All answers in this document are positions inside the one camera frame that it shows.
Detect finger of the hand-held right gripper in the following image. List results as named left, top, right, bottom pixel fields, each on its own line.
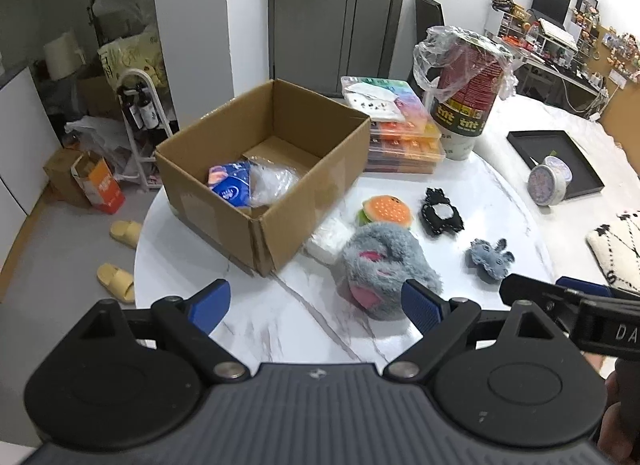
left=556, top=276, right=640, bottom=302
left=499, top=273, right=585, bottom=333

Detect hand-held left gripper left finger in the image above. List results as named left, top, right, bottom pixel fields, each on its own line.
left=75, top=279, right=252, bottom=381

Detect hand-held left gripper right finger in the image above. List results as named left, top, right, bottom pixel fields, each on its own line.
left=384, top=279, right=562, bottom=381

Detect small grey-blue plush toy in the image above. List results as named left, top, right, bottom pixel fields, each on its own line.
left=466, top=238, right=516, bottom=284

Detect fluffy grey plush toy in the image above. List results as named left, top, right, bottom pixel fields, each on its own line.
left=339, top=222, right=444, bottom=320

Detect black plush toy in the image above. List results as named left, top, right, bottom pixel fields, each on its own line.
left=418, top=187, right=465, bottom=237

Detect burger plush toy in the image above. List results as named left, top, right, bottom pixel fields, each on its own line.
left=356, top=194, right=412, bottom=232

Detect person's right hand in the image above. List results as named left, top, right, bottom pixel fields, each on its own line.
left=597, top=370, right=640, bottom=453

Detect black and white knit cushion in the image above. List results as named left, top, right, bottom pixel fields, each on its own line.
left=585, top=212, right=640, bottom=292

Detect yellow slipper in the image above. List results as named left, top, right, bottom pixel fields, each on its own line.
left=96, top=263, right=136, bottom=304
left=109, top=220, right=144, bottom=249

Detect round glitter tin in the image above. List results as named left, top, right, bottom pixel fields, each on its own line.
left=527, top=155, right=574, bottom=207

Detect white tissue pack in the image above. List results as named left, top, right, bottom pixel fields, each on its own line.
left=304, top=218, right=352, bottom=264

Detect blue tissue pack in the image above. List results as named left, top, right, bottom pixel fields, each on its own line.
left=207, top=162, right=252, bottom=207

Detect clear plastic bag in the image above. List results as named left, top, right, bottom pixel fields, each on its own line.
left=247, top=156, right=302, bottom=207

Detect black tray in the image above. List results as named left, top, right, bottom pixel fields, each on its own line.
left=507, top=130, right=604, bottom=202

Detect colourful bead organizer box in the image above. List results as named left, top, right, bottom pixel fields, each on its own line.
left=341, top=76, right=442, bottom=140
left=366, top=134, right=447, bottom=175

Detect orange carton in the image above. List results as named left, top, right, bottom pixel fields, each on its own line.
left=71, top=152, right=126, bottom=215

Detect white bottle rack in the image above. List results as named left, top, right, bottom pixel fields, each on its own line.
left=116, top=69, right=174, bottom=192

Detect small brown cardboard box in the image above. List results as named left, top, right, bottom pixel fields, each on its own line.
left=43, top=146, right=91, bottom=207

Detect large red paper cup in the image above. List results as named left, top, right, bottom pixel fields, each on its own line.
left=431, top=30, right=511, bottom=162

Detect white plastic bag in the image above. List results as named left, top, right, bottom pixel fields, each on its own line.
left=64, top=114, right=132, bottom=167

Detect dark glass bottles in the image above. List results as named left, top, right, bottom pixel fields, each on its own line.
left=121, top=89, right=162, bottom=130

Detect white packet on organiser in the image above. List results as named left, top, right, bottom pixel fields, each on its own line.
left=344, top=82, right=407, bottom=122

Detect cluttered white desk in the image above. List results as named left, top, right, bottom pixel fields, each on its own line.
left=512, top=48, right=611, bottom=113

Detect cork board with figurines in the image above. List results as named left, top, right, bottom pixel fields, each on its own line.
left=575, top=0, right=640, bottom=88

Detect white floor cabinet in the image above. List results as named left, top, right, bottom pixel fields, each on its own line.
left=0, top=65, right=68, bottom=248

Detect clear plastic cup wrap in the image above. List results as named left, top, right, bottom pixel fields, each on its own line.
left=412, top=24, right=517, bottom=102

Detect yellow printed bag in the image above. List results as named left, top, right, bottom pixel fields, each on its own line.
left=97, top=31, right=167, bottom=92

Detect cream paper roll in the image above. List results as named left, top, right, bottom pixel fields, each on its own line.
left=43, top=32, right=86, bottom=80

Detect black chair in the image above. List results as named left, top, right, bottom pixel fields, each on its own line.
left=413, top=0, right=445, bottom=42

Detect grey door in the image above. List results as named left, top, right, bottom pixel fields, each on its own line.
left=267, top=0, right=410, bottom=97

